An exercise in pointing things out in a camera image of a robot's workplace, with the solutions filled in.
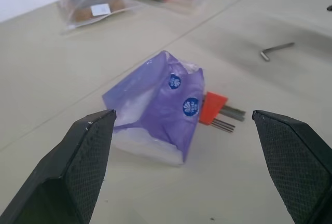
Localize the red hex key set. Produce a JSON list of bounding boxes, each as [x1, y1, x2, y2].
[[199, 91, 229, 125]]

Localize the large grey metal hex keys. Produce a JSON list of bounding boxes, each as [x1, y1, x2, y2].
[[222, 106, 246, 122]]

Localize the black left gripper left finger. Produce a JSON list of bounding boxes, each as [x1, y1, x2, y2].
[[0, 109, 117, 224]]

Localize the metal hex key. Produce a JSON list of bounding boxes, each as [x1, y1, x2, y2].
[[260, 42, 295, 62]]

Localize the purple tissue pack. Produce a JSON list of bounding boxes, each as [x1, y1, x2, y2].
[[102, 50, 205, 167]]

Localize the clear bag with brown items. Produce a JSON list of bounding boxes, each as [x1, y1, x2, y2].
[[57, 0, 135, 36]]

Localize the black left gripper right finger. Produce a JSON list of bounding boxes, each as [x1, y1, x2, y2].
[[252, 109, 332, 224]]

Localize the small thin metal hex keys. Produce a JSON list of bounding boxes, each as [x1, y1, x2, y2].
[[209, 120, 236, 133]]

